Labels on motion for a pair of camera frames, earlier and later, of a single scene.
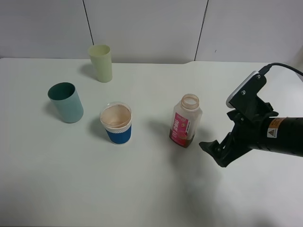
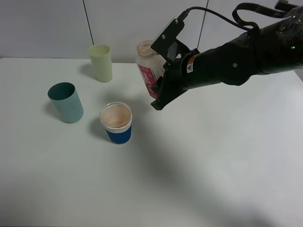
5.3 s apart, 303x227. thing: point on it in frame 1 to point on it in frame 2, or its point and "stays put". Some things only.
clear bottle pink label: x=186 y=118 to x=151 y=64
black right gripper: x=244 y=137 to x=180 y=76
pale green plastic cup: x=101 y=56 stays put
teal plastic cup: x=65 y=98 stays put
